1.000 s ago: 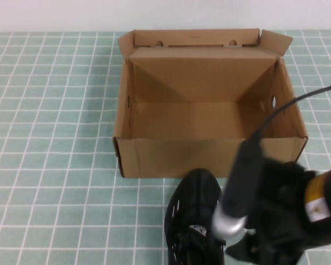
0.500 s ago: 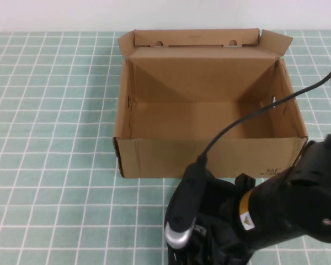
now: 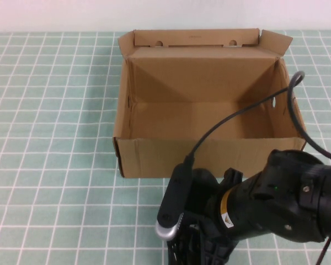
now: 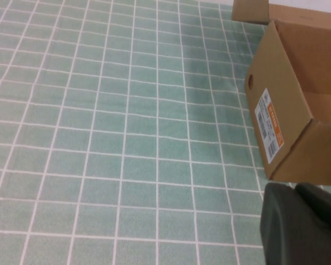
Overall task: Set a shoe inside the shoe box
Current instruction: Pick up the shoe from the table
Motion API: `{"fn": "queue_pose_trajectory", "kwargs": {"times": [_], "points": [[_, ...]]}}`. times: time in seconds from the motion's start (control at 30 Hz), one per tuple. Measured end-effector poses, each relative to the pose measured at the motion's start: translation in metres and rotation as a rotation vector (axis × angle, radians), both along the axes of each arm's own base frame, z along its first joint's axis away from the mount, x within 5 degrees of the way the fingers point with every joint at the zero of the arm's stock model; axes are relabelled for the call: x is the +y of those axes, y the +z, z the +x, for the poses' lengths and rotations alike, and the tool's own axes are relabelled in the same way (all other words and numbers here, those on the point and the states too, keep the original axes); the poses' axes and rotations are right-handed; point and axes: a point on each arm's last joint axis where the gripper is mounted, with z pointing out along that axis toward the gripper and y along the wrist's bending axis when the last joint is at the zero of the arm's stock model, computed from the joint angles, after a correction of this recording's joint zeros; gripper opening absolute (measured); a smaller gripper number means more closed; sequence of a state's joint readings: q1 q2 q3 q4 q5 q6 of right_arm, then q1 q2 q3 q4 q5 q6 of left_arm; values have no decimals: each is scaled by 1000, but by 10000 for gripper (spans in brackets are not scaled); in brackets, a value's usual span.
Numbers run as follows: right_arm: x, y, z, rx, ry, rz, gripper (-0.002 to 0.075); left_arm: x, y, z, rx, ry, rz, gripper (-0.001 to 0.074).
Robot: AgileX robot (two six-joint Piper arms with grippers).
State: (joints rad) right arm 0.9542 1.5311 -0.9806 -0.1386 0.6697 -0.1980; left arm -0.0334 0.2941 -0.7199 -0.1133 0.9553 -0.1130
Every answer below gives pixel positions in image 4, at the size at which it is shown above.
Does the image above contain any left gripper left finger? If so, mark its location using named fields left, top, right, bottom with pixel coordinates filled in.
left=260, top=181, right=331, bottom=265

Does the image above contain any brown cardboard shoe box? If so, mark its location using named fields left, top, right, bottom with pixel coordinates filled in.
left=231, top=0, right=331, bottom=187

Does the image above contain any green checked tablecloth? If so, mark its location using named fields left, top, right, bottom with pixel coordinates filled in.
left=0, top=0, right=331, bottom=265

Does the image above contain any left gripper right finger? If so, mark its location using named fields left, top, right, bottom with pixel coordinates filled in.
left=294, top=183, right=331, bottom=241

